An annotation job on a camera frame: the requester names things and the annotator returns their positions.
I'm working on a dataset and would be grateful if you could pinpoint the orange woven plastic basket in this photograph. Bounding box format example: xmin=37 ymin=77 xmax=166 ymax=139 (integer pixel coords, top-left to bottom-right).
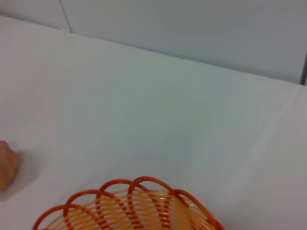
xmin=32 ymin=176 xmax=226 ymax=230

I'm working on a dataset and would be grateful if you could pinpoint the orange striped bread loaf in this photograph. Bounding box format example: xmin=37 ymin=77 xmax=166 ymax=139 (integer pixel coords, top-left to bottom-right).
xmin=0 ymin=140 xmax=20 ymax=192

